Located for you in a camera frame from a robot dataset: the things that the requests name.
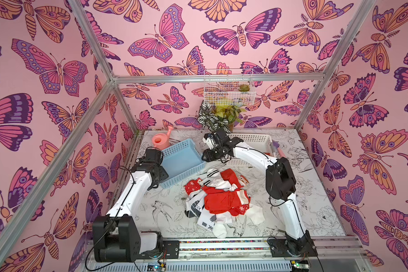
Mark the pink purple garden trowel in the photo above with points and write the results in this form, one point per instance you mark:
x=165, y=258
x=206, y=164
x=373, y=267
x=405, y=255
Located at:
x=277, y=149

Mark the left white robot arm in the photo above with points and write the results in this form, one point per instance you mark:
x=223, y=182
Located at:
x=115, y=235

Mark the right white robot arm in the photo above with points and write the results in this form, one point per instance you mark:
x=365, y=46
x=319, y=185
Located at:
x=280, y=185

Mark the plain white sock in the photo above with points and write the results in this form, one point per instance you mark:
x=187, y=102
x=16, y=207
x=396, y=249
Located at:
x=241, y=225

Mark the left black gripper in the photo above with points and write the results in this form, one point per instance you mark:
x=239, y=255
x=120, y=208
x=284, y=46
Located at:
x=161, y=171

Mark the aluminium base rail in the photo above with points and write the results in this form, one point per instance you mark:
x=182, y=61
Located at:
x=328, y=254

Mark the white plastic basket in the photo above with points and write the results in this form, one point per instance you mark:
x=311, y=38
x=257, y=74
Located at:
x=260, y=142

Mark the potted green leafy plant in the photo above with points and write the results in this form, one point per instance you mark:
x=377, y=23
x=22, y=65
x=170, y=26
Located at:
x=216, y=117

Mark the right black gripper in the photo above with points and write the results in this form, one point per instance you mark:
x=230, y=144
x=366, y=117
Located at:
x=210, y=149

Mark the small succulent in basket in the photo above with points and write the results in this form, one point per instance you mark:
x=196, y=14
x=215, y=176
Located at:
x=244, y=88

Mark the plain red sock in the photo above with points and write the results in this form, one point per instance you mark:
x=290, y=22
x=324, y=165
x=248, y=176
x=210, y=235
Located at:
x=226, y=193

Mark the pink watering can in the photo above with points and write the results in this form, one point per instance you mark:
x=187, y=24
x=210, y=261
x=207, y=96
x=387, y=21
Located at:
x=162, y=140

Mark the light blue plastic basket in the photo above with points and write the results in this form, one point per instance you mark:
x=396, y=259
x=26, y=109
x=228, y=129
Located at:
x=180, y=161

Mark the white wire wall basket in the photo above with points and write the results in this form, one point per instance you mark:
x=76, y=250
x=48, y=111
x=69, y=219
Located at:
x=222, y=89

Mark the red snowflake sock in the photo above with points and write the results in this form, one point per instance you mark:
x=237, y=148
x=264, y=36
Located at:
x=193, y=186

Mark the white sock chevron pattern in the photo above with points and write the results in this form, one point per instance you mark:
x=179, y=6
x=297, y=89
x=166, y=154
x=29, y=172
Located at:
x=195, y=208

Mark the white sock black stripes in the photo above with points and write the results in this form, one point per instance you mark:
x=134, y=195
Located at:
x=210, y=175

